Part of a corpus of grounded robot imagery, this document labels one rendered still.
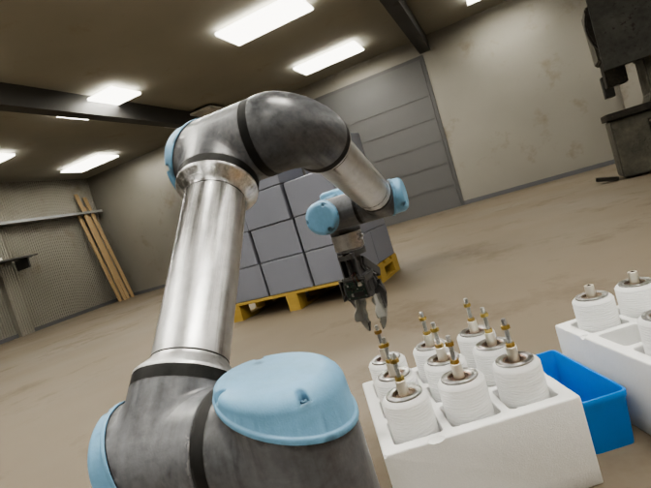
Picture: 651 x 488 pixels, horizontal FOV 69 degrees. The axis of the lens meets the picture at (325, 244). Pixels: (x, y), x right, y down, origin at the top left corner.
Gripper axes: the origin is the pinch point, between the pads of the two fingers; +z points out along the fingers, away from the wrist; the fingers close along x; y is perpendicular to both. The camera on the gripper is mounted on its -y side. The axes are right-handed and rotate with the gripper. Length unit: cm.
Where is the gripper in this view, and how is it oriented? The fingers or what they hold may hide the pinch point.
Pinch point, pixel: (376, 323)
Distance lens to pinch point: 121.7
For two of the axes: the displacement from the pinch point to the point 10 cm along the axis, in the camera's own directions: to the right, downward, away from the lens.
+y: -3.9, 1.8, -9.0
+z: 2.9, 9.6, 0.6
